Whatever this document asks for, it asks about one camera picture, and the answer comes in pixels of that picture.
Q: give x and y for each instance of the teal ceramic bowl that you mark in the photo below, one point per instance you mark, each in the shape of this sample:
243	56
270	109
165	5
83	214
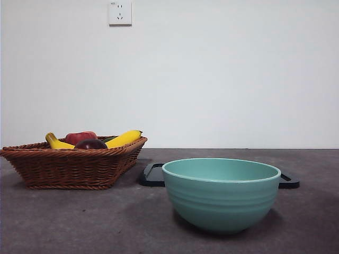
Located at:
221	203

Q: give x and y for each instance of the yellow banana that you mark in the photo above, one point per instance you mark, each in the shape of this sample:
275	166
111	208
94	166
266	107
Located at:
124	137

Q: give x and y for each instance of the white wall power socket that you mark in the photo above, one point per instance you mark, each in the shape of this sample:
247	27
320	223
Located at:
120	14

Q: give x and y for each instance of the brown wicker basket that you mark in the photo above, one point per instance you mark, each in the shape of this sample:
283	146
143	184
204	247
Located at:
71	169

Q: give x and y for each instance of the green vegetable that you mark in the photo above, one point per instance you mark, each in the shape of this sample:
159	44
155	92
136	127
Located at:
109	139

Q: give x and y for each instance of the black rectangular tray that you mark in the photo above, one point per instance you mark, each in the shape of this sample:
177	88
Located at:
151	178

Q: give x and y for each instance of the dark red plum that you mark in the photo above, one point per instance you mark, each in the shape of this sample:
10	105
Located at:
90	145

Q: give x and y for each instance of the red apple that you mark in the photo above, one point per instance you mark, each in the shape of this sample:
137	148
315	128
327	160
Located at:
79	137

